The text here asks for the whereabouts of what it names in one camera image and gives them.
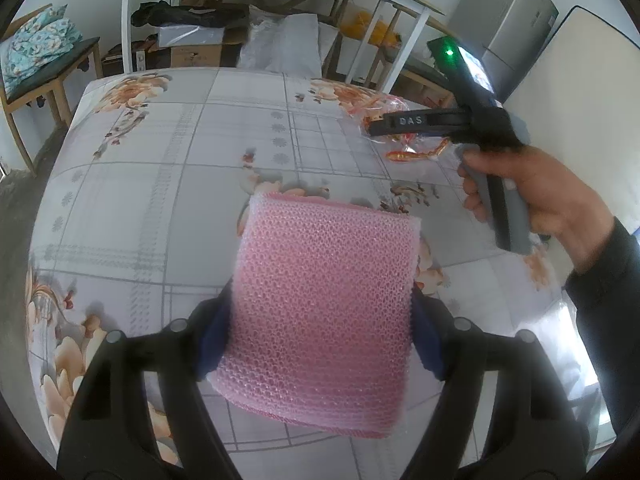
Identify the person's right forearm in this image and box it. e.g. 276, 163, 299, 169
565, 217, 640, 461

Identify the pink bubble wrap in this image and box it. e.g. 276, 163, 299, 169
206, 191, 422, 438

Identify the clear pink plastic bag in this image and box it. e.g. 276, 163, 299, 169
350, 92, 461, 161

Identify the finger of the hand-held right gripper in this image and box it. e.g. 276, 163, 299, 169
369, 106, 473, 138

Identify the white box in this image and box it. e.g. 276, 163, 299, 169
340, 40, 386, 83

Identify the black bag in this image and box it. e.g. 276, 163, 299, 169
131, 1, 251, 28

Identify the person's right hand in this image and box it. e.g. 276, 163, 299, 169
457, 145, 616, 273

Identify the yellow plush toy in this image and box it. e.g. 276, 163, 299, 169
345, 7, 401, 48

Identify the floral patterned cloth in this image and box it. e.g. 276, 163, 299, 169
0, 4, 83, 88

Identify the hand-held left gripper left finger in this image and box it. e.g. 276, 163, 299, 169
57, 280, 238, 480

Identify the grey refrigerator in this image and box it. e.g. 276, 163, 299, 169
447, 0, 560, 106

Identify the white mattress with blue edge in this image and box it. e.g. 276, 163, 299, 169
502, 5, 640, 241

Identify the wooden chair with dark seat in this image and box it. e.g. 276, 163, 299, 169
0, 4, 101, 173

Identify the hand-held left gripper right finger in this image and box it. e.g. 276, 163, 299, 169
410, 290, 593, 480

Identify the white plastic bag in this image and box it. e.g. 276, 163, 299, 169
237, 5, 323, 78

